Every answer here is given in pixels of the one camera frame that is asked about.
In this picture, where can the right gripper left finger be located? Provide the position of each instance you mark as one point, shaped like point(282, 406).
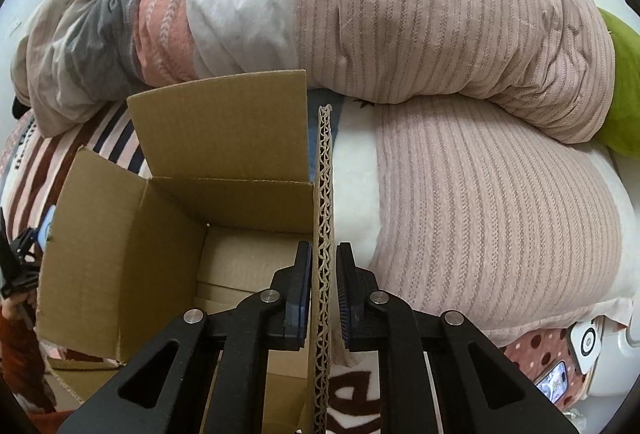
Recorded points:
point(206, 373)

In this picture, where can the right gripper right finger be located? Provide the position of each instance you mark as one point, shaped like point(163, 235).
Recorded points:
point(438, 374)

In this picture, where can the brown cardboard box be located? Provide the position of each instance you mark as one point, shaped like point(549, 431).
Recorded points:
point(236, 184)

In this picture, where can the white marker tag device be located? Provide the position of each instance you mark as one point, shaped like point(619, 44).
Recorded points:
point(585, 343)

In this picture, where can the pink ribbed pillow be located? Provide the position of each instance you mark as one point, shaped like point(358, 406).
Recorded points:
point(456, 205)

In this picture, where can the striped fleece blanket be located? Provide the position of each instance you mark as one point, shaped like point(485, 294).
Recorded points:
point(34, 167)

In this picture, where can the green plush pillow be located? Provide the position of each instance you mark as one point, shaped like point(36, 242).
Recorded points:
point(621, 128)

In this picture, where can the striped pink rolled duvet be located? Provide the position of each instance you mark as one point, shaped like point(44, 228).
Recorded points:
point(548, 62)

